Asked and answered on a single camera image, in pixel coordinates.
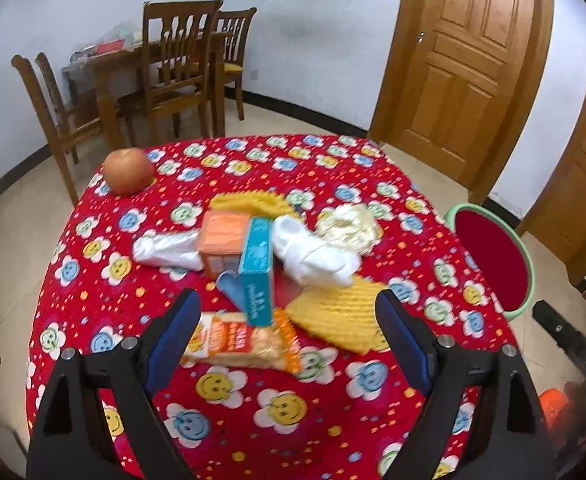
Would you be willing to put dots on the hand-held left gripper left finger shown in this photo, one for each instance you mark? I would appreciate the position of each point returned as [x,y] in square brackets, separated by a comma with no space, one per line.
[173,340]

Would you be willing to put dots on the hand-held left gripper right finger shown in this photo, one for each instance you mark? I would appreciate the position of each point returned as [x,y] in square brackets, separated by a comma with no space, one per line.
[405,340]

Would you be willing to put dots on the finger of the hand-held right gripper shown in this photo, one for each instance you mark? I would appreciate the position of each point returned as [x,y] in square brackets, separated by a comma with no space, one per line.
[555,327]

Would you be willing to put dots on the orange snack packet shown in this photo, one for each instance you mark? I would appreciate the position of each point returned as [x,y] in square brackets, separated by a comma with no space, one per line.
[243,342]

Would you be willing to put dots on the yellow foam fruit net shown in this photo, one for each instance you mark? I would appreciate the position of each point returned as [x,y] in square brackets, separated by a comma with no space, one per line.
[338,320]
[253,205]

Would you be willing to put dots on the silvery white plastic wrapper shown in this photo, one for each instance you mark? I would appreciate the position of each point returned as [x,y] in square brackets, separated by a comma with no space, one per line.
[168,252]

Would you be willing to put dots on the red stool green rim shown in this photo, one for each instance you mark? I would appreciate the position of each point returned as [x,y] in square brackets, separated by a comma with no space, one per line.
[493,255]

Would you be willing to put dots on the teal cardboard box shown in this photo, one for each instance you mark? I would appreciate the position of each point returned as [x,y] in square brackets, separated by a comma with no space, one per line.
[258,270]

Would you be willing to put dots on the orange cardboard box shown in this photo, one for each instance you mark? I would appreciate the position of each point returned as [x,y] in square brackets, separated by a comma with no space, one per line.
[223,240]

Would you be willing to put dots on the white cloth roll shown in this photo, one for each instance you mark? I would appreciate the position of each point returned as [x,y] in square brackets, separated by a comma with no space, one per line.
[313,255]

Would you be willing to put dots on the cream foam wrap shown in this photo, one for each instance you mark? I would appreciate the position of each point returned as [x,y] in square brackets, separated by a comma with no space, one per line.
[348,225]

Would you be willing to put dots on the orange plastic object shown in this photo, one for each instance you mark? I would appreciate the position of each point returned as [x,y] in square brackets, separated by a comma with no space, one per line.
[553,405]

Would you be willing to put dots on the red smiley flower tablecloth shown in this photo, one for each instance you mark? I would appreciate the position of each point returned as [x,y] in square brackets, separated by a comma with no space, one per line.
[323,440]

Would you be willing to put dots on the wooden side door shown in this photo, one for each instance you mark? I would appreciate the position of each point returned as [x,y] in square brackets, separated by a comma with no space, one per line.
[583,160]

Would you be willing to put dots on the red apple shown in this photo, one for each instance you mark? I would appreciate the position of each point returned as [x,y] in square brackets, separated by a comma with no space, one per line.
[128,170]

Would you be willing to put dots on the low wooden chair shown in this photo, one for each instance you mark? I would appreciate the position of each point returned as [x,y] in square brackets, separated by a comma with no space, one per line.
[48,110]

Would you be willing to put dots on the tall slatted wooden chair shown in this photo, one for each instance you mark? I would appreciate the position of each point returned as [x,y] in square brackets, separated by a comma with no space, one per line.
[173,60]

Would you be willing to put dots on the wooden dining table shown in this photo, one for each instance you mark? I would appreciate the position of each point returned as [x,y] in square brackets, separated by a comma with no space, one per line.
[105,67]

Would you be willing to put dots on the wooden panel door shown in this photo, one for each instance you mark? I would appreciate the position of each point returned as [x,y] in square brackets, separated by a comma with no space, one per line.
[463,60]

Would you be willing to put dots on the red flat object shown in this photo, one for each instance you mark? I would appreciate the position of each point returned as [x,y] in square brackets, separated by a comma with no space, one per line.
[108,46]

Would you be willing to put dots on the wooden chair with yellow cushion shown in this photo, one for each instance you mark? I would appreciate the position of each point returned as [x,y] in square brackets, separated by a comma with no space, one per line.
[235,35]

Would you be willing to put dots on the clear plastic bag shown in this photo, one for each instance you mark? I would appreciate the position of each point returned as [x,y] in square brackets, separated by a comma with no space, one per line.
[120,32]

